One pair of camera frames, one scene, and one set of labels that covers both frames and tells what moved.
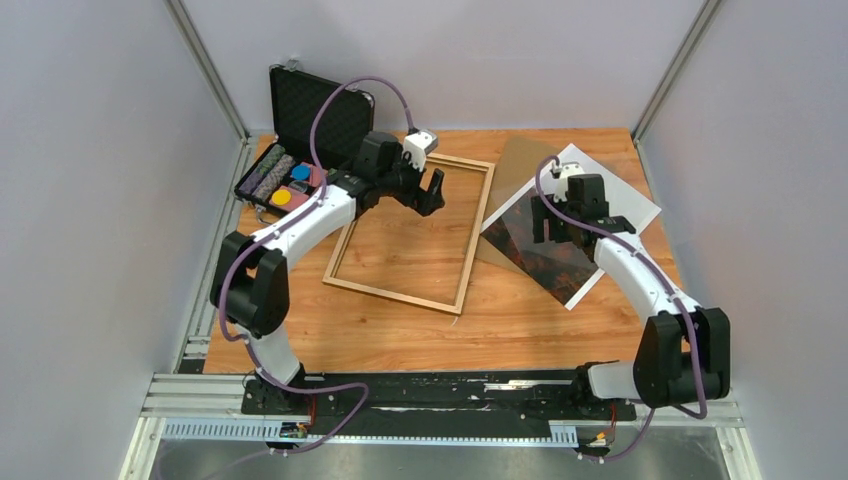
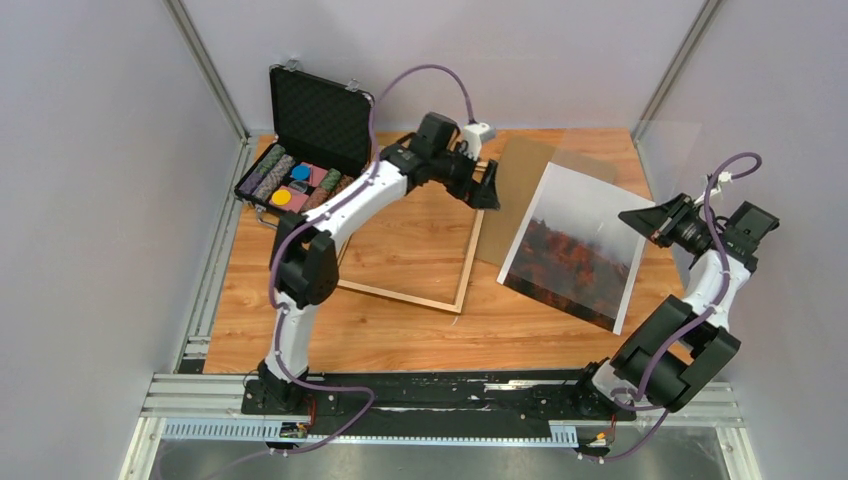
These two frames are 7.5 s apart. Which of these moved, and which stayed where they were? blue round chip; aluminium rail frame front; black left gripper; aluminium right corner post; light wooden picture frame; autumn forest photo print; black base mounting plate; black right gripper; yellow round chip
Moved: black right gripper; autumn forest photo print; black left gripper
Stayed: blue round chip; black base mounting plate; yellow round chip; aluminium rail frame front; aluminium right corner post; light wooden picture frame
